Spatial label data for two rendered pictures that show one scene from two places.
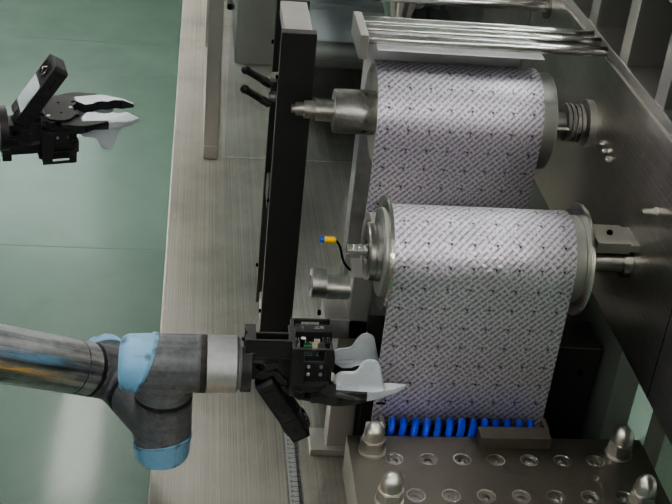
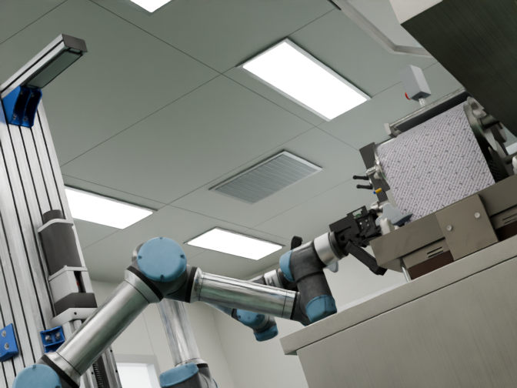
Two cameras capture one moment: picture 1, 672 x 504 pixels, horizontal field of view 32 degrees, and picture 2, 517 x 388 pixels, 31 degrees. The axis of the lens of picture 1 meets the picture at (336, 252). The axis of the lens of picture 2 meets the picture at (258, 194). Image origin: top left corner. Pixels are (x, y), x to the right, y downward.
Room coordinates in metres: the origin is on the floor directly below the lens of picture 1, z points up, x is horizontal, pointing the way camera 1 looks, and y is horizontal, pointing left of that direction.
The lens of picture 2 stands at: (-0.76, -0.93, 0.50)
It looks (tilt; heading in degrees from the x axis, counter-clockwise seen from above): 20 degrees up; 31
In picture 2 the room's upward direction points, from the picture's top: 19 degrees counter-clockwise
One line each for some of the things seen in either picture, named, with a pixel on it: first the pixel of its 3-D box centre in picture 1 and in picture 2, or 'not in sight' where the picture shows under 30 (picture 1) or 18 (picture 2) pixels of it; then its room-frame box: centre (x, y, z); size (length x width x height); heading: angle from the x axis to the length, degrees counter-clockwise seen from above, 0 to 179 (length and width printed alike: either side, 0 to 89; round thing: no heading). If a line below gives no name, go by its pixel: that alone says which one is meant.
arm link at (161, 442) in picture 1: (156, 417); (316, 299); (1.22, 0.21, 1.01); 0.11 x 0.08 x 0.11; 40
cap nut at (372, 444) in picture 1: (373, 436); not in sight; (1.18, -0.07, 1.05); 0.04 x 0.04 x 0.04
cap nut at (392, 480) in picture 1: (391, 487); (386, 227); (1.08, -0.10, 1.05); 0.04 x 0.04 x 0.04
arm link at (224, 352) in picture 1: (224, 362); (330, 248); (1.22, 0.13, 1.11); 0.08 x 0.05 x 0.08; 8
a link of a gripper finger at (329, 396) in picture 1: (333, 389); (378, 230); (1.21, -0.02, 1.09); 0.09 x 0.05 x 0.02; 89
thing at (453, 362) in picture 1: (466, 368); (445, 193); (1.26, -0.19, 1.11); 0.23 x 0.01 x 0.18; 98
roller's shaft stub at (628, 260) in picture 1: (603, 259); (496, 116); (1.35, -0.35, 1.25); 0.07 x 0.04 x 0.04; 98
